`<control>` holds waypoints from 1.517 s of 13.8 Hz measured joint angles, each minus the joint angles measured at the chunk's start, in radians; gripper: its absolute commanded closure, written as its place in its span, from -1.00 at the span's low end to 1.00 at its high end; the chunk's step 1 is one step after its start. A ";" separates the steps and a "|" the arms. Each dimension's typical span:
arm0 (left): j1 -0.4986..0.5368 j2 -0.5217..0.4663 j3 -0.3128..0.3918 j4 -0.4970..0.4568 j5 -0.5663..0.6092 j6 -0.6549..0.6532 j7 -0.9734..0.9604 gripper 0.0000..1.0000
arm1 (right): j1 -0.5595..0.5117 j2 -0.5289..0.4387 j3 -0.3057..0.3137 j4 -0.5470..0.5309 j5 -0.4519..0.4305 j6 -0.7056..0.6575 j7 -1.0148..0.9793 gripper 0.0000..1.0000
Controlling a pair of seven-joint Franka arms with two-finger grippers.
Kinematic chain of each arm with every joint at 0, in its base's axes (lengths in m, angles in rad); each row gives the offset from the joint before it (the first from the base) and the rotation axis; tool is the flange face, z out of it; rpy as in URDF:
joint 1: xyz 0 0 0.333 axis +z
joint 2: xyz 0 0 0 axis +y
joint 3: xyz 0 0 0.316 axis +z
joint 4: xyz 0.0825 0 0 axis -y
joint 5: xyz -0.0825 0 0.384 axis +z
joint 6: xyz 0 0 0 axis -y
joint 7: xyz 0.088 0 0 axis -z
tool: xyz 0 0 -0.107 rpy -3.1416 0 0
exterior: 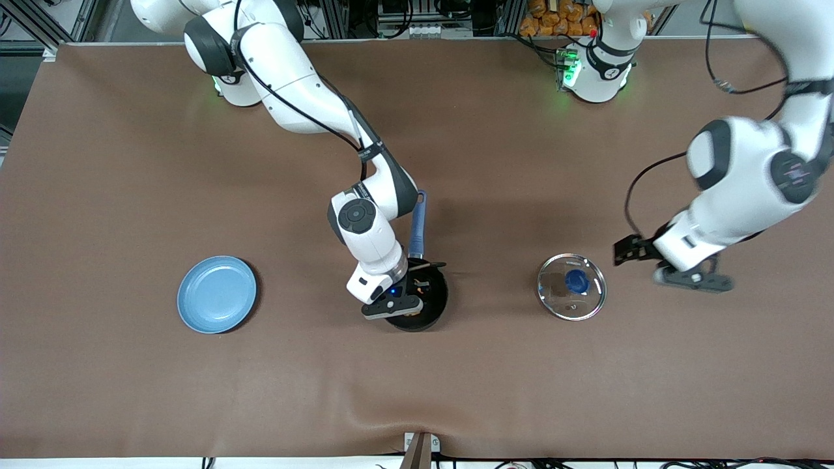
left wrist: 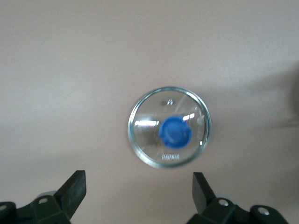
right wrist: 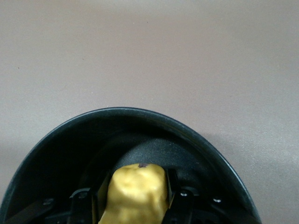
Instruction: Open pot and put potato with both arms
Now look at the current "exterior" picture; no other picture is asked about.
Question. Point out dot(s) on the pile of orange items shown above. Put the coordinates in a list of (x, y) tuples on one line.
[(554, 23)]

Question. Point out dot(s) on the blue round plate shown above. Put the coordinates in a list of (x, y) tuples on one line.
[(217, 294)]

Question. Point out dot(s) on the glass lid blue knob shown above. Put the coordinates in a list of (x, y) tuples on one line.
[(576, 281)]

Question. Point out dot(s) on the metal table edge bracket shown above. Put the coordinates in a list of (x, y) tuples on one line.
[(420, 453)]

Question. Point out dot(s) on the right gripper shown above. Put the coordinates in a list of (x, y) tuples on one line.
[(415, 279)]

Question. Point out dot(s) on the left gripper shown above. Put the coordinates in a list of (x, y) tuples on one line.
[(641, 248)]

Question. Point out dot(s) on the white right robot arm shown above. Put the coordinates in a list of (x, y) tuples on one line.
[(306, 91)]

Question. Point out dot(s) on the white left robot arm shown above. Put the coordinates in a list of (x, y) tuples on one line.
[(736, 176)]

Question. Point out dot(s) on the white power strip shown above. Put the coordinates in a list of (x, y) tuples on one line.
[(423, 30)]

